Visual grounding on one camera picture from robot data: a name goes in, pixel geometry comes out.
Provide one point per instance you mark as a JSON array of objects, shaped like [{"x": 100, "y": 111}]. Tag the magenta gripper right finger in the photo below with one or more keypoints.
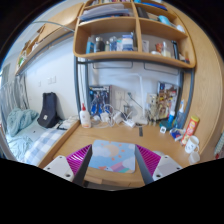
[{"x": 153, "y": 166}]

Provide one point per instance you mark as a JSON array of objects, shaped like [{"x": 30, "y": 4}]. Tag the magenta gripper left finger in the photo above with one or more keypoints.
[{"x": 72, "y": 167}]

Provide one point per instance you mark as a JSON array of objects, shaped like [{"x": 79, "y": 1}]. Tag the pastel cloud mouse pad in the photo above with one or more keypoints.
[{"x": 113, "y": 156}]

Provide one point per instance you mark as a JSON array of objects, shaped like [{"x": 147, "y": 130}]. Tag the white power strip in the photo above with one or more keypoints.
[{"x": 129, "y": 123}]

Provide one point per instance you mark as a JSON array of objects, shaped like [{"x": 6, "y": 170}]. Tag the white lotion bottle red cap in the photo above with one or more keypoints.
[{"x": 85, "y": 117}]

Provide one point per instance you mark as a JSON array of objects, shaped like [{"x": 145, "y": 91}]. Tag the white mug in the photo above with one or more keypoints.
[{"x": 192, "y": 145}]

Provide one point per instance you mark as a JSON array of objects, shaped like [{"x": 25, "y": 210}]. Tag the blue spray bottle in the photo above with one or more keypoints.
[{"x": 180, "y": 115}]

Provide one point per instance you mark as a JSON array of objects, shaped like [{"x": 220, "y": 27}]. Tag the black backpack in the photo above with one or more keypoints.
[{"x": 48, "y": 116}]

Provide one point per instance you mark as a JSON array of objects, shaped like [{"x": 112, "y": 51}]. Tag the red yellow snack can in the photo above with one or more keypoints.
[{"x": 192, "y": 125}]

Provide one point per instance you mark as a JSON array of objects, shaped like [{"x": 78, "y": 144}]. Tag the robot model figure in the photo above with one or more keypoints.
[{"x": 153, "y": 112}]

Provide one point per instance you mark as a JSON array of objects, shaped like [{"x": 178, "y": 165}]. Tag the blue model kit box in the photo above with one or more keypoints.
[{"x": 100, "y": 97}]

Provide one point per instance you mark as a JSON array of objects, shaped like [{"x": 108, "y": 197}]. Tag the colourful poster box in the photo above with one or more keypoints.
[{"x": 167, "y": 98}]

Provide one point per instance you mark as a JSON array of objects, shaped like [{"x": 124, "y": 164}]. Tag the teal blanket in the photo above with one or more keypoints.
[{"x": 19, "y": 119}]

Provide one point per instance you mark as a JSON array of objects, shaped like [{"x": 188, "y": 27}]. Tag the wooden upper bed shelf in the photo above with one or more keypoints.
[{"x": 57, "y": 26}]

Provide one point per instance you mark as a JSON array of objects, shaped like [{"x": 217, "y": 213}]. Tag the black metal shelf frame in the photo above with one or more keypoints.
[{"x": 131, "y": 80}]

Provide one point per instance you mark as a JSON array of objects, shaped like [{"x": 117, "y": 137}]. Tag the wooden wall shelf unit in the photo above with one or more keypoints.
[{"x": 145, "y": 31}]

